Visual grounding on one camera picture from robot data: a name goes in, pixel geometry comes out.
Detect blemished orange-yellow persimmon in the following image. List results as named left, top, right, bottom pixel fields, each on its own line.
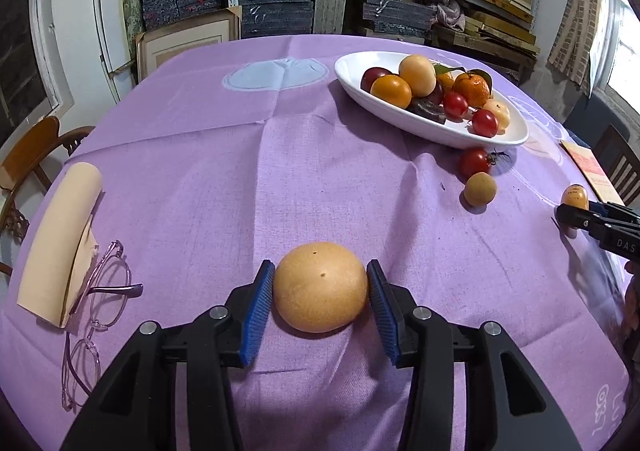
left=398, top=54, right=437, bottom=98

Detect bright window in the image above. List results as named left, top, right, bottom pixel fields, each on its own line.
left=597, top=0, right=640, bottom=102

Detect pink frame eyeglasses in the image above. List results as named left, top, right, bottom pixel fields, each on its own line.
left=61, top=239, right=144, bottom=413

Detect pink cloth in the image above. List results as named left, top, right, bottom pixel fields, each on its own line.
left=436, top=0, right=466, bottom=29

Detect stack of dark grey boxes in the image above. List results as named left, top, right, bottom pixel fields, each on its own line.
left=239, top=0, right=315, bottom=39
left=362, top=0, right=438, bottom=44

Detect dark slatted chair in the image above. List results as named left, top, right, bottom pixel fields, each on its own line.
left=592, top=124, right=640, bottom=207

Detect brick pattern curtain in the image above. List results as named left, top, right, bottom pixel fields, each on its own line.
left=547, top=0, right=606, bottom=97

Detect tan longan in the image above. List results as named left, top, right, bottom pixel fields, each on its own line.
left=463, top=172, right=498, bottom=208

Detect pale yellow persimmon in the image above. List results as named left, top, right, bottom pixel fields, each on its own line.
left=561, top=184, right=591, bottom=238

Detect tan round pear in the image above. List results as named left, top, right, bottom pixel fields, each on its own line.
left=272, top=241, right=369, bottom=334

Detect blue cloth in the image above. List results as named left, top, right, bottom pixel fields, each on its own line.
left=562, top=96, right=618, bottom=142

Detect person's right hand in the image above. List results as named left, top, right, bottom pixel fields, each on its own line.
left=621, top=262, right=640, bottom=347

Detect stack of wooden frames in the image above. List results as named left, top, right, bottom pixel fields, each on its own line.
left=432, top=0, right=543, bottom=82

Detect red cherry tomato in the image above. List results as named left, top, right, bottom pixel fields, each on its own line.
left=459, top=147, right=493, bottom=178
left=442, top=91, right=470, bottom=121
left=467, top=108, right=500, bottom=138

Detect stack of blue patterned boxes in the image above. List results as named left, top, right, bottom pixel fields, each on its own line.
left=139, top=0, right=223, bottom=32

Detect purple printed tablecloth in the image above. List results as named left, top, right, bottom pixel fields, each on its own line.
left=0, top=34, right=636, bottom=451

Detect white oval plate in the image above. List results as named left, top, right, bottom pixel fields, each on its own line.
left=334, top=51, right=529, bottom=149

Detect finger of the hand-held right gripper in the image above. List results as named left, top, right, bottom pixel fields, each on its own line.
left=587, top=200, right=640, bottom=221
left=555, top=204, right=603, bottom=232

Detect upright grey wooden boxes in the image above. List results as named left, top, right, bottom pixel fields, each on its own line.
left=313, top=0, right=348, bottom=35

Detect orange tomato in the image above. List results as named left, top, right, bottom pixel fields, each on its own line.
left=370, top=74, right=413, bottom=109

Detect spotted yellow loquat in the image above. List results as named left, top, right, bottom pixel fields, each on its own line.
left=482, top=98, right=511, bottom=129

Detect framed picture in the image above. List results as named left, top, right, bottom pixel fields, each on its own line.
left=135, top=6, right=243, bottom=82

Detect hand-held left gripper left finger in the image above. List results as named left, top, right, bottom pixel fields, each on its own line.
left=60, top=259, right=277, bottom=451

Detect brown paper notebook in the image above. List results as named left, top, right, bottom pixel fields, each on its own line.
left=560, top=140, right=626, bottom=206

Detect white frame window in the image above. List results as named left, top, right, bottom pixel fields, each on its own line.
left=0, top=0, right=76, bottom=142

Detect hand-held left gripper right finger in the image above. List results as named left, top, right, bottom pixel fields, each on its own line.
left=366, top=259, right=583, bottom=451

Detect wooden chair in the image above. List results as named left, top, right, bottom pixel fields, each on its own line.
left=0, top=116, right=96, bottom=277

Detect white board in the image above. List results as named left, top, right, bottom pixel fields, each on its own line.
left=92, top=0, right=138, bottom=97

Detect dark brown water chestnut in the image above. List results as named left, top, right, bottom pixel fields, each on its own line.
left=406, top=98, right=448, bottom=125

